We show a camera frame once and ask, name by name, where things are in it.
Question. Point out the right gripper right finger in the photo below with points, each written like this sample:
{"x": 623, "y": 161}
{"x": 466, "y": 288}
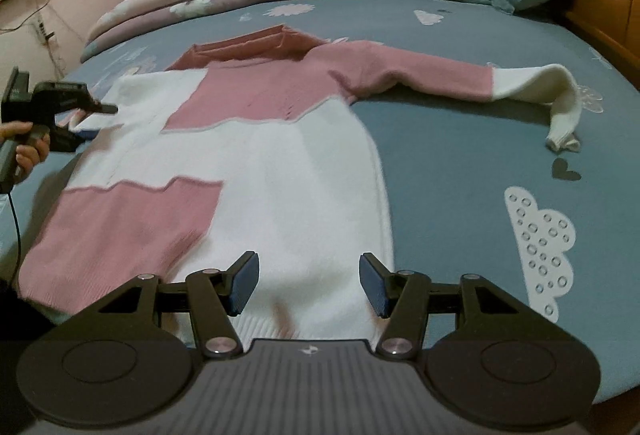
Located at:
{"x": 484, "y": 354}

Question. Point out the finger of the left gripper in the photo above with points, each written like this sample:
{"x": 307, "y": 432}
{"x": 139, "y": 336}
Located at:
{"x": 93, "y": 106}

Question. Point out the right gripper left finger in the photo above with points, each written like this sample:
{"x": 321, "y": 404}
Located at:
{"x": 133, "y": 352}

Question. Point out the pink and white knit sweater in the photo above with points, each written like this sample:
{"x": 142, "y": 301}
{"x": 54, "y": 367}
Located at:
{"x": 251, "y": 144}

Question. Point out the person's left hand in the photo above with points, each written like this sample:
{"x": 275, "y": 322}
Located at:
{"x": 27, "y": 157}

